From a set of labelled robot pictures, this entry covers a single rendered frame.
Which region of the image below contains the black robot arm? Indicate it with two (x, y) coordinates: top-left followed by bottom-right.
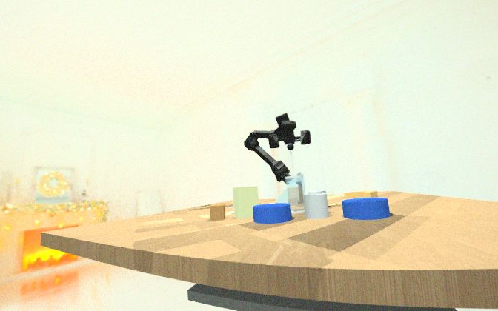
(244, 113), (296, 183)

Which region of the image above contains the blue short cylinder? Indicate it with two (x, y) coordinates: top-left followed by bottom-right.
(253, 203), (292, 224)
(342, 198), (390, 220)

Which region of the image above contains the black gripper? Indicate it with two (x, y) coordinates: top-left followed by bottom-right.
(268, 130), (311, 148)

